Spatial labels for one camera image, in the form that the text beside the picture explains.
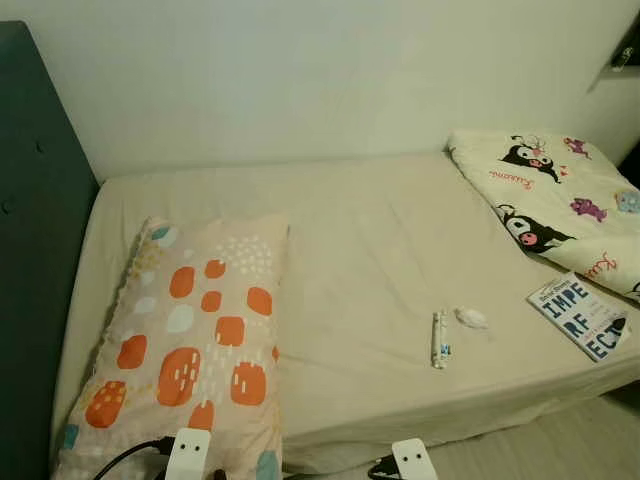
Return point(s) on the dark window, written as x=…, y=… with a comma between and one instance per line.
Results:
x=630, y=40

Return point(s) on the cream cartoon print quilt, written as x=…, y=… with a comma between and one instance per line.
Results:
x=560, y=200

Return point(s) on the silver window latch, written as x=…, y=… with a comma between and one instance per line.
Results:
x=621, y=58

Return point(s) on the pink pillow orange blotches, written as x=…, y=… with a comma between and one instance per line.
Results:
x=190, y=340

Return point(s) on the beige sheeted mattress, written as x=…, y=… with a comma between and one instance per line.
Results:
x=370, y=250

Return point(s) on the white tissue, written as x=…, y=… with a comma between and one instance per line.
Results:
x=471, y=318

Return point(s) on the dark green upholstered headboard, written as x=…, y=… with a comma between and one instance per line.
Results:
x=40, y=250

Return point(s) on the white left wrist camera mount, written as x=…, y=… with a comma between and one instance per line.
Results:
x=188, y=455

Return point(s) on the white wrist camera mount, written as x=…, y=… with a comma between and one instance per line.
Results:
x=188, y=455
x=414, y=460

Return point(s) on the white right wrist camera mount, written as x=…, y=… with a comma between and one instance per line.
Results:
x=414, y=460

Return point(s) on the small white tube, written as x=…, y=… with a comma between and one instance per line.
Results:
x=440, y=340

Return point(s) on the white book blue letters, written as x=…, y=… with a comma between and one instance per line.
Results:
x=578, y=315

